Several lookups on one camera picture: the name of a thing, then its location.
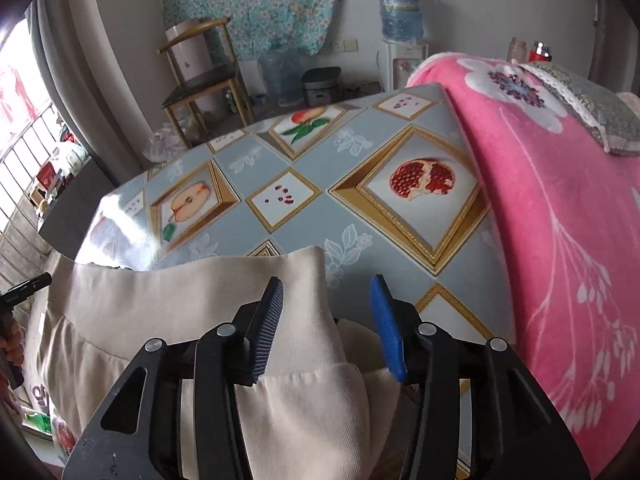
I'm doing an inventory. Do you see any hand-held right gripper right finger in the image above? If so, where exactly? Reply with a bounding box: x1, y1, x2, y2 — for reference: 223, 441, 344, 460
369, 275, 592, 480

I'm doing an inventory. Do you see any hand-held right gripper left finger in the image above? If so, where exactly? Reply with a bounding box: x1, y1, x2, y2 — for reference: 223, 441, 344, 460
62, 276, 286, 480

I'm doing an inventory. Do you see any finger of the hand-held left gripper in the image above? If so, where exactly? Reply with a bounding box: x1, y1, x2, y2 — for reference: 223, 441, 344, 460
0, 272, 54, 307

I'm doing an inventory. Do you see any beige zip jacket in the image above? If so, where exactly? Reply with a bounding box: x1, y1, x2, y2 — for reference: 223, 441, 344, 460
24, 246, 402, 480

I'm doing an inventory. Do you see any person's left hand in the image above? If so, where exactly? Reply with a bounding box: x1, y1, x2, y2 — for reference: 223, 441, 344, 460
0, 319, 26, 367

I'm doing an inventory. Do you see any green plastic bag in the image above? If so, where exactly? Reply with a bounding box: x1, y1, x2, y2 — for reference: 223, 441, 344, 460
22, 410, 54, 434

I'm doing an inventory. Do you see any dark cabinet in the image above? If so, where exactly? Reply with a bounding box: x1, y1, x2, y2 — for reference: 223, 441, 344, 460
39, 157, 127, 257

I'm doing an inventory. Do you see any metal window railing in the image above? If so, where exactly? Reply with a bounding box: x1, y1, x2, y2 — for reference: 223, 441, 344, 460
0, 100, 87, 287

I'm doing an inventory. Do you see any fruit print tablecloth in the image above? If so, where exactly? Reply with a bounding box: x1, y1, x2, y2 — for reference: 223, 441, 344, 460
47, 82, 526, 480

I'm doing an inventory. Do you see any clear plastic bag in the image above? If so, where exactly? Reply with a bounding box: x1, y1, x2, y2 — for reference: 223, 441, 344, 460
142, 127, 189, 164

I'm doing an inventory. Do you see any pink floral blanket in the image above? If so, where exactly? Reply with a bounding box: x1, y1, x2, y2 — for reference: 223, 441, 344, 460
407, 51, 640, 480

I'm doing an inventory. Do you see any grey curtain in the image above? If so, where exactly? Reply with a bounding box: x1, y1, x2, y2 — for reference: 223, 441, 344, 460
27, 0, 163, 182

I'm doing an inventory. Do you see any grey rice cooker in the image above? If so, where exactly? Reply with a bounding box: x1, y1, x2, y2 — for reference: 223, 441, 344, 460
301, 67, 345, 107

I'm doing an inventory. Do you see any empty clear water jug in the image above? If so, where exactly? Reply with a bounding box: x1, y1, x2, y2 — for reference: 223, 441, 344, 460
257, 50, 304, 107

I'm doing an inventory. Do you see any wooden chair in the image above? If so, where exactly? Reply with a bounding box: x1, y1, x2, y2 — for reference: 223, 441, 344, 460
157, 17, 257, 149

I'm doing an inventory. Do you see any white water dispenser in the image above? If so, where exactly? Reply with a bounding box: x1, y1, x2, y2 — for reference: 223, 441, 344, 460
380, 40, 430, 92

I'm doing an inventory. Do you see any white cylindrical appliance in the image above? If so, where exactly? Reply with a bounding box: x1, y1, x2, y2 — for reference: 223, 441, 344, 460
165, 19, 217, 111

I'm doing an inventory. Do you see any grey lace-trimmed pillow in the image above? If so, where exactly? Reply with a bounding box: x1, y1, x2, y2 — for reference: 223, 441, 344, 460
520, 60, 640, 155

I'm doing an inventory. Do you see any glass jar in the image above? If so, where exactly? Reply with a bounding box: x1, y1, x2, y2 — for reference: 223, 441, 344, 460
507, 36, 529, 64

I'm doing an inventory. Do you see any blue water bottle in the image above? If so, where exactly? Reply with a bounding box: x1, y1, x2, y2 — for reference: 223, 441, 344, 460
377, 0, 424, 44

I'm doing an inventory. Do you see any teal floral hanging cloth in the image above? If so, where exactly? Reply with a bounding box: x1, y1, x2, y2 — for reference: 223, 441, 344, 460
161, 0, 364, 59

